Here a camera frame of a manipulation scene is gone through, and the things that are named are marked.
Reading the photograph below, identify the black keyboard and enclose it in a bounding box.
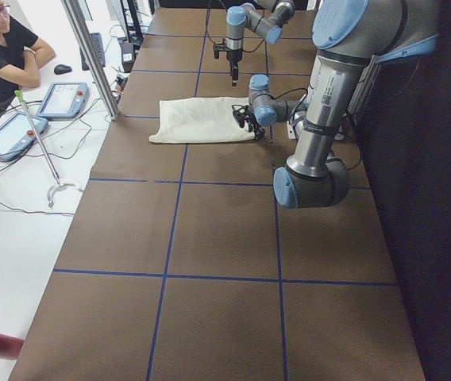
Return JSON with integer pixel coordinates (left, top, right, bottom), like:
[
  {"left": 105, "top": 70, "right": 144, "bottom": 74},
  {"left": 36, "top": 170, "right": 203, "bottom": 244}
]
[{"left": 79, "top": 32, "right": 106, "bottom": 71}]

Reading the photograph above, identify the metal reacher stick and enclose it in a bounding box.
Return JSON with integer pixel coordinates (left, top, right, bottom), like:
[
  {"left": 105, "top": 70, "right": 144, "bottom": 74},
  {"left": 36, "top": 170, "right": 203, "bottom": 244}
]
[{"left": 13, "top": 90, "right": 86, "bottom": 209}]

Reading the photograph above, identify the far teach pendant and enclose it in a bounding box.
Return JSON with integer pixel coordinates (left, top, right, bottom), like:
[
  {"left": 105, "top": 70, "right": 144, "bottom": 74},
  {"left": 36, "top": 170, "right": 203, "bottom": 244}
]
[{"left": 36, "top": 82, "right": 89, "bottom": 120}]

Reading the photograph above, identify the near teach pendant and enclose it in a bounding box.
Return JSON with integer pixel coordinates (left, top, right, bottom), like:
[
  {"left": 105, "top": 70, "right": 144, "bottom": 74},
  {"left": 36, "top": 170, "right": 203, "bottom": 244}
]
[{"left": 0, "top": 112, "right": 36, "bottom": 162}]

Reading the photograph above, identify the black computer mouse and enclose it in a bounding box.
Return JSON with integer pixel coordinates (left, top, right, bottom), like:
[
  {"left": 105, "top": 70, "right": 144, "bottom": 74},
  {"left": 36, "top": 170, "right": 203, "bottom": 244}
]
[{"left": 53, "top": 64, "right": 72, "bottom": 75}]

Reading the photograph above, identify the teach pendant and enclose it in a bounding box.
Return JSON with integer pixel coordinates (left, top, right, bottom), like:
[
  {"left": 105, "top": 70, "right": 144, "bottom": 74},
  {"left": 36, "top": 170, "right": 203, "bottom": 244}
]
[
  {"left": 36, "top": 82, "right": 89, "bottom": 120},
  {"left": 0, "top": 112, "right": 36, "bottom": 162}
]

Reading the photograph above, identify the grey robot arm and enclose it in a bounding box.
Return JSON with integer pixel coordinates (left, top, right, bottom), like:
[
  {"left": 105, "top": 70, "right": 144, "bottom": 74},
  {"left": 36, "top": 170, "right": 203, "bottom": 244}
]
[
  {"left": 213, "top": 1, "right": 295, "bottom": 87},
  {"left": 233, "top": 1, "right": 441, "bottom": 209}
]

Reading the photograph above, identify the cream long-sleeve cat shirt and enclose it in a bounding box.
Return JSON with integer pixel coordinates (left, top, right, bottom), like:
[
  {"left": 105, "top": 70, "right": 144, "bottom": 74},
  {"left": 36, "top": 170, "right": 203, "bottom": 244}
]
[{"left": 149, "top": 97, "right": 254, "bottom": 144}]

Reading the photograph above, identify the grey aluminium frame post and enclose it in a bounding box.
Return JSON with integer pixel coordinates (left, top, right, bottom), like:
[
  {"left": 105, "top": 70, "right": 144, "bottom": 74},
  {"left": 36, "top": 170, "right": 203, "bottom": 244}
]
[{"left": 61, "top": 0, "right": 120, "bottom": 121}]

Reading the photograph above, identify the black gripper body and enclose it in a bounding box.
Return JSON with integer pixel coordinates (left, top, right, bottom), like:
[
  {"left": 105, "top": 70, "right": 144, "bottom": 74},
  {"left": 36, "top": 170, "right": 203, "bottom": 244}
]
[
  {"left": 231, "top": 104, "right": 256, "bottom": 131},
  {"left": 213, "top": 38, "right": 243, "bottom": 67}
]

